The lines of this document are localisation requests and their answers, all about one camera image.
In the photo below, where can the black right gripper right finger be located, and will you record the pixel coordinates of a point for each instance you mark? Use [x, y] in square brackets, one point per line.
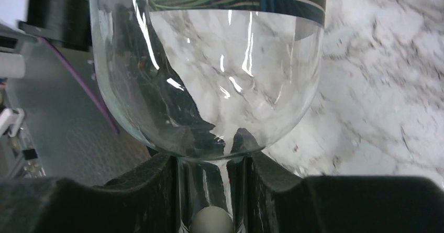
[280, 201]

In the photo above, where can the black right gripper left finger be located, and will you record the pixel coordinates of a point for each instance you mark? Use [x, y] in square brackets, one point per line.
[141, 200]

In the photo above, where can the clear bottle silver cap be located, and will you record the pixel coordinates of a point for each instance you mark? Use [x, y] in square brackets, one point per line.
[208, 82]

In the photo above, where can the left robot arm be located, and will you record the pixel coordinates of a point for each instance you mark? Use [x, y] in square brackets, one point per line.
[56, 23]

